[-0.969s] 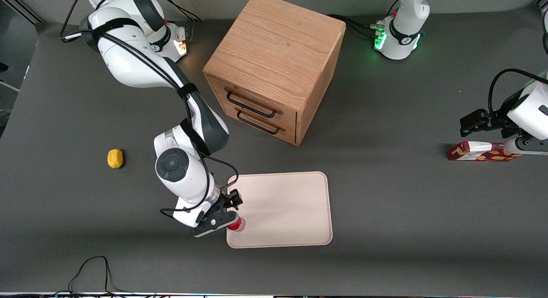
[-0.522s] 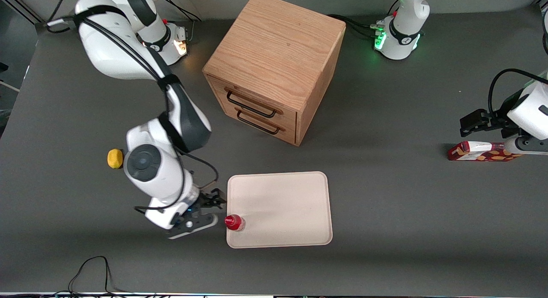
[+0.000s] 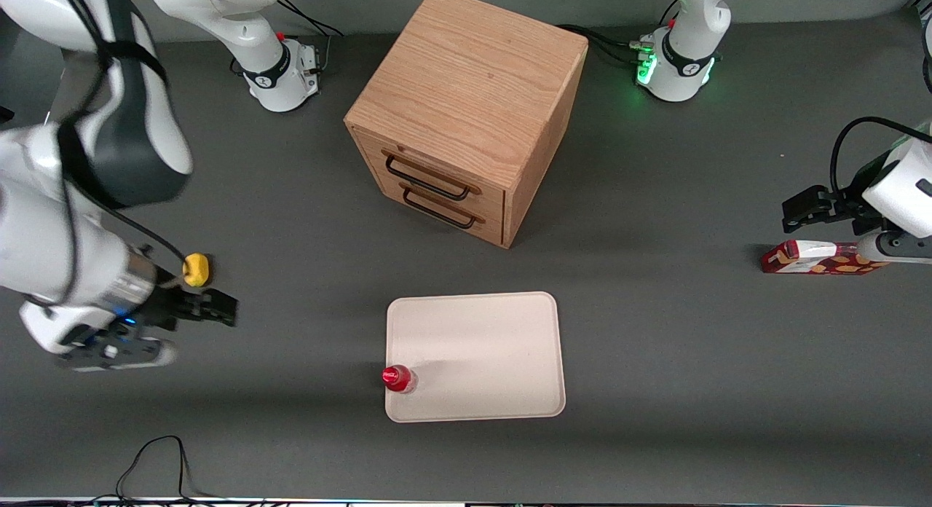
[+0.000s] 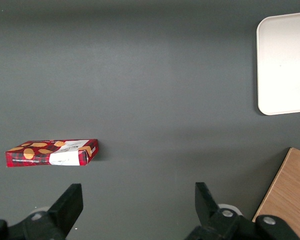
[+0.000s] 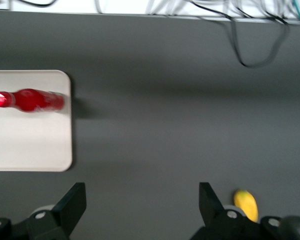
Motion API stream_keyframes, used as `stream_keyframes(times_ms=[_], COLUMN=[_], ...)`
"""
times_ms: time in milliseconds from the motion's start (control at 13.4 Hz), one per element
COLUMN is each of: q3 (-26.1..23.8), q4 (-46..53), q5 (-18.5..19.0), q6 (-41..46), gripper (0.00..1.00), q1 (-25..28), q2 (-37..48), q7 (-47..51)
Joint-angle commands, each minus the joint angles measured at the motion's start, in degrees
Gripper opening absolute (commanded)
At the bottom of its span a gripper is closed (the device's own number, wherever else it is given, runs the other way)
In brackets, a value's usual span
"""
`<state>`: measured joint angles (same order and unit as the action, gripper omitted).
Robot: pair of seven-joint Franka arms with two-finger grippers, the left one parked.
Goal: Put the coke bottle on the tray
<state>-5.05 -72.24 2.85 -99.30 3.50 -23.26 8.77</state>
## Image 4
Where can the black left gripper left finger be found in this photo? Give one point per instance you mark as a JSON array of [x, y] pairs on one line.
[[65, 207]]

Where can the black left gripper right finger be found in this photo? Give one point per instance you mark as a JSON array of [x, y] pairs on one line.
[[210, 210]]

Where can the white plastic tray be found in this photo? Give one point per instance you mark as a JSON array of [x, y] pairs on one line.
[[285, 65]]

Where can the red tartan cookie box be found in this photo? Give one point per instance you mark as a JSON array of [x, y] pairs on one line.
[[52, 153]]

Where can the light wooden board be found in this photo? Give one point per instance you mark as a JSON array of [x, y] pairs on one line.
[[287, 192]]

